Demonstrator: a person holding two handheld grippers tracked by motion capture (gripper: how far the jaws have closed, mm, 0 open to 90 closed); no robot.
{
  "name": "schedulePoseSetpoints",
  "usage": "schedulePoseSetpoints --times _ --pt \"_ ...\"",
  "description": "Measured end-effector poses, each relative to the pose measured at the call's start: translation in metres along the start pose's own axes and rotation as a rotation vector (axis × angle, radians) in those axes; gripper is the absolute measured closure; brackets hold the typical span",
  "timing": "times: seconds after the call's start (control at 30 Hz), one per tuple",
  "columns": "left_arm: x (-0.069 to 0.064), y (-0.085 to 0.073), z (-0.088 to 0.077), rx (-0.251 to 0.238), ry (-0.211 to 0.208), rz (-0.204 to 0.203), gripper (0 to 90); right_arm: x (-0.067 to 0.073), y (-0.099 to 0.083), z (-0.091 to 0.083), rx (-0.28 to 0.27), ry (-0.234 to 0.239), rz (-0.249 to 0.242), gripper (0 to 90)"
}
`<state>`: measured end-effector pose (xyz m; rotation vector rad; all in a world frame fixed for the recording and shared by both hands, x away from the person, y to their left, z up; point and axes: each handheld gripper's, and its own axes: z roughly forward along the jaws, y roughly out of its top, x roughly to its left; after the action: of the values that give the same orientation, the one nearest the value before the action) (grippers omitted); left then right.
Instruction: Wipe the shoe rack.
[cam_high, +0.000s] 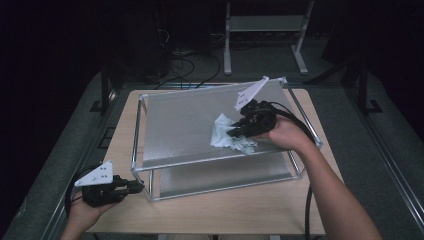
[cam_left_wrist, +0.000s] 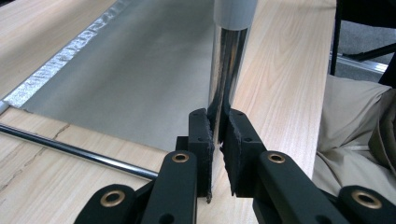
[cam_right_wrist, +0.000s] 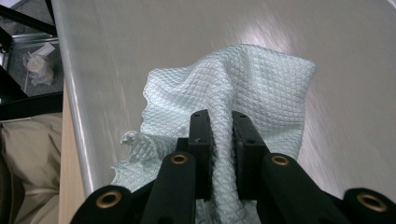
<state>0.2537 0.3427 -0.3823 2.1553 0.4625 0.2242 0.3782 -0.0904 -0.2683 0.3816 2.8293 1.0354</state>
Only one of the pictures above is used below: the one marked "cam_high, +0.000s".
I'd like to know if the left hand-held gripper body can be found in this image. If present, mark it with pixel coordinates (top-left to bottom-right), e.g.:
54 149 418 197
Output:
73 160 134 208

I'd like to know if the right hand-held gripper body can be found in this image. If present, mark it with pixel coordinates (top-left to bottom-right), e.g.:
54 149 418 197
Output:
234 75 278 136

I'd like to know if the pale green cleaning cloth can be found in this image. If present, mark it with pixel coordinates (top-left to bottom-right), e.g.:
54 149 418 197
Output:
209 112 258 156

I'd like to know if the two-tier metal frame rack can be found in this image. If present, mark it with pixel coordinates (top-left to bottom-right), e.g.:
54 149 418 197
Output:
130 76 324 203

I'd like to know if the person's left hand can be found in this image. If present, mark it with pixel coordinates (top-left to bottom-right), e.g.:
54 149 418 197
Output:
68 194 116 234

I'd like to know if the person's right hand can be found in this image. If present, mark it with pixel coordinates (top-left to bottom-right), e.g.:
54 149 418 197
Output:
254 116 316 153

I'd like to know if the dark floor socket plate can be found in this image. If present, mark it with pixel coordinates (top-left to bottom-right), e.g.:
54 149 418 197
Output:
98 126 116 149

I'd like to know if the black upright stand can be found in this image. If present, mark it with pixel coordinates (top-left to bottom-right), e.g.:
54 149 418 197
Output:
89 63 118 116
358 61 384 116

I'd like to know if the left hand-held gripper black cable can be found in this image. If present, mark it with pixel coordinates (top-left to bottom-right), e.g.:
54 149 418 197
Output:
64 164 101 218

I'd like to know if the hand-held gripper black cable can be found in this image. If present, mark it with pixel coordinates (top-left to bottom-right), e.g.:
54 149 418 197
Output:
269 100 318 240
64 164 101 218

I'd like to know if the metal floor rail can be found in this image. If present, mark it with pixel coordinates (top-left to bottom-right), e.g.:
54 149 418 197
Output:
346 88 424 231
39 89 118 240

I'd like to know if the tangle of black floor cables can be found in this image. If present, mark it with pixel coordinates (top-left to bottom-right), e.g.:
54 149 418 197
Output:
156 28 223 89

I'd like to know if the right hand-held gripper black cable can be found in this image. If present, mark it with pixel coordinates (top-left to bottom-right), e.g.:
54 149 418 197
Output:
269 100 318 240

